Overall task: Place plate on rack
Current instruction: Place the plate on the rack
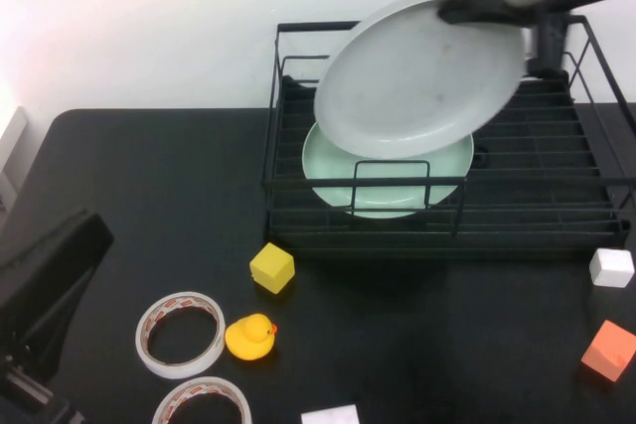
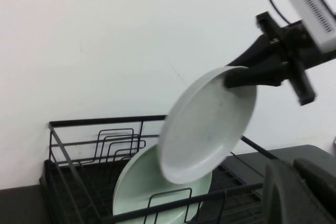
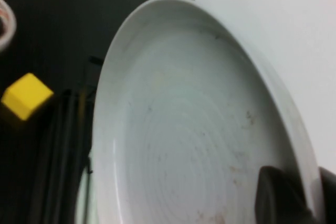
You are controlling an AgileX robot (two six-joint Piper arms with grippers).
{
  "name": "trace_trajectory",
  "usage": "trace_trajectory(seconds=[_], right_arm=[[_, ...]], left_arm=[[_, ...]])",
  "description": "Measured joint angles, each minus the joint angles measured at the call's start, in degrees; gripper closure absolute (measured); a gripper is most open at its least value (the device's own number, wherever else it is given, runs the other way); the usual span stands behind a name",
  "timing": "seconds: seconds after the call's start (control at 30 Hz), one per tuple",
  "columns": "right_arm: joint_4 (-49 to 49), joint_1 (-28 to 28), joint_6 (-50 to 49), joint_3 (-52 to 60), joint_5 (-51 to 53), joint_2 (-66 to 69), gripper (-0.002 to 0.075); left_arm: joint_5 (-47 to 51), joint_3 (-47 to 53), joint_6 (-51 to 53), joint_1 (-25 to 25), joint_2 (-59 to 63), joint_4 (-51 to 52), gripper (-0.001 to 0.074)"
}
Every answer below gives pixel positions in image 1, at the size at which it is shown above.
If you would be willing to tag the light grey plate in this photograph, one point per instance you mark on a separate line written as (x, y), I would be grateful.
(412, 81)

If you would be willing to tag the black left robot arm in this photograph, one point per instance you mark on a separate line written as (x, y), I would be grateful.
(49, 270)

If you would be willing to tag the mint green plate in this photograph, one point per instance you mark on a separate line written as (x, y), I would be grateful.
(387, 195)

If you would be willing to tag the black plastic drip tray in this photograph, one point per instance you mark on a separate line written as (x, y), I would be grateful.
(502, 190)

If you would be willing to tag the white foam cube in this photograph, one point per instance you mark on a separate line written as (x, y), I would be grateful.
(611, 267)

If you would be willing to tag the yellow foam cube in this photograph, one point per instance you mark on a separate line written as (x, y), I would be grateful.
(271, 266)

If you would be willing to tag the orange foam cube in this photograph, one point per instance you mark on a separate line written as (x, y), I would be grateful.
(607, 350)

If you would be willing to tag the yellow rubber duck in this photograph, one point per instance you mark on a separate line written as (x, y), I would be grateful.
(248, 339)

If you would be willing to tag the white foam block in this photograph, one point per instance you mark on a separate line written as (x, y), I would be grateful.
(328, 415)

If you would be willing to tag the white tape roll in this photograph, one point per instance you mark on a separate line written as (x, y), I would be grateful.
(179, 370)
(199, 384)

